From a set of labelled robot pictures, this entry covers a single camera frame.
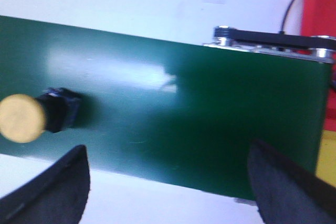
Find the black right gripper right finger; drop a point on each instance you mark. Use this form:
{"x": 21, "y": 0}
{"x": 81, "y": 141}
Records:
{"x": 284, "y": 191}

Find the yellow mushroom push button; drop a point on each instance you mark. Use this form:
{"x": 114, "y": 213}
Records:
{"x": 25, "y": 118}

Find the yellow plastic tray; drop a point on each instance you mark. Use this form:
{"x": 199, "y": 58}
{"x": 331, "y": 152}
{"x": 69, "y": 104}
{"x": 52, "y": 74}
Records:
{"x": 326, "y": 159}

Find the red plastic tray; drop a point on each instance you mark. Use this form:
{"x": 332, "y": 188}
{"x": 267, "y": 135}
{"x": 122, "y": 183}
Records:
{"x": 318, "y": 18}

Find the green conveyor belt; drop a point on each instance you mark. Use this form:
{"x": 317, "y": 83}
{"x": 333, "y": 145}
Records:
{"x": 176, "y": 113}

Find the black drive belt pulley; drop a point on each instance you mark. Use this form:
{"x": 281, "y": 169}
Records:
{"x": 312, "y": 48}

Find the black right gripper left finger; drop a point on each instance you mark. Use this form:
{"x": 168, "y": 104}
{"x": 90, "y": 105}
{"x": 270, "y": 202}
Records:
{"x": 57, "y": 195}

